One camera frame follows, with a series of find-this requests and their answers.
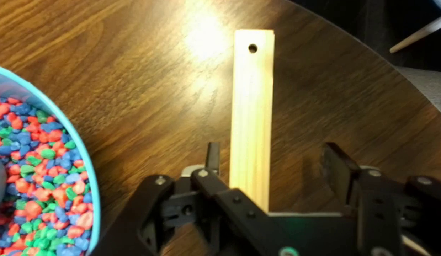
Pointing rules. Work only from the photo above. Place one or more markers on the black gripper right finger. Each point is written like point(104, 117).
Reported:
point(339, 171)

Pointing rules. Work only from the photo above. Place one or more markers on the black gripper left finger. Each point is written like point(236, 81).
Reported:
point(212, 161)

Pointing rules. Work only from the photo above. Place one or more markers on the long wooden ruler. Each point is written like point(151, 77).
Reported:
point(252, 105)

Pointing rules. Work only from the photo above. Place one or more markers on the teal bowl of colored beads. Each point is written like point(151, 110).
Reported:
point(50, 202)

